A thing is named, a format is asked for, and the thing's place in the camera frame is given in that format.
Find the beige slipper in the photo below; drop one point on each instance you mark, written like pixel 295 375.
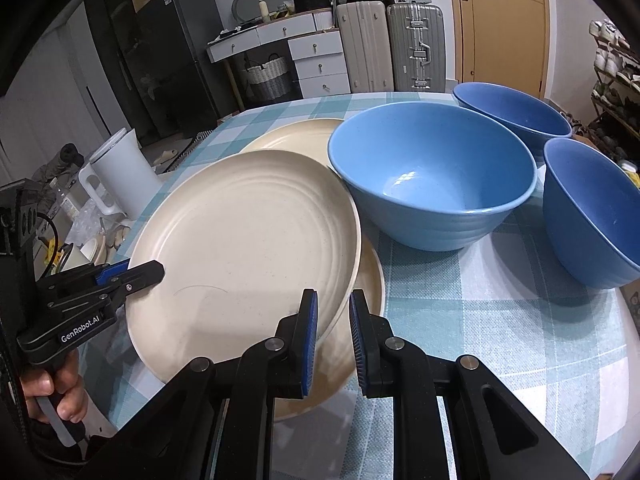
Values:
pixel 166 155

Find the silver suitcase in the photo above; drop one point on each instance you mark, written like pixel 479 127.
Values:
pixel 415 40

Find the cream bottle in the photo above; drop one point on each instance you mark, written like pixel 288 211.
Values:
pixel 263 10

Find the black storage box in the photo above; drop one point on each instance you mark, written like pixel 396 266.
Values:
pixel 311 2

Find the light blue bowl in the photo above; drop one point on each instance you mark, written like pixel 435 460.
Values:
pixel 430 170

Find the cream plate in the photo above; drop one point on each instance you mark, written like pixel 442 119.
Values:
pixel 370 280
pixel 290 137
pixel 240 240

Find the wooden door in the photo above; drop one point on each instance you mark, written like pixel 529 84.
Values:
pixel 500 25

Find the beige suitcase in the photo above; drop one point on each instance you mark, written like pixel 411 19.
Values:
pixel 365 45

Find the white drawer cabinet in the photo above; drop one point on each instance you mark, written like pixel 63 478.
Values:
pixel 320 67

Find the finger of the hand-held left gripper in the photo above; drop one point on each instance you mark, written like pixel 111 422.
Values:
pixel 142 276
pixel 112 272

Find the black refrigerator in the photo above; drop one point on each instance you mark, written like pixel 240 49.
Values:
pixel 165 60

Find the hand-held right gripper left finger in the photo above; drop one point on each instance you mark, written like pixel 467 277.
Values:
pixel 310 345

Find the shoe rack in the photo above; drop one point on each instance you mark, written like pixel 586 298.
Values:
pixel 600 110

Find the person's left hand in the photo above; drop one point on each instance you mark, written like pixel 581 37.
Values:
pixel 70 400

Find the striped rug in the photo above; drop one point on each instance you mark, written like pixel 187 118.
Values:
pixel 202 136

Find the white dressing table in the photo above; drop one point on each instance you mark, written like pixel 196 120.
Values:
pixel 250 37

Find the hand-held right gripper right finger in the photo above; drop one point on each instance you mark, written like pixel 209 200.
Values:
pixel 357 345

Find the white kettle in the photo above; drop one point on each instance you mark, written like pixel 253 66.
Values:
pixel 122 175

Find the grey and white woven basket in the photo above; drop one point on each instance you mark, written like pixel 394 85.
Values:
pixel 267 80

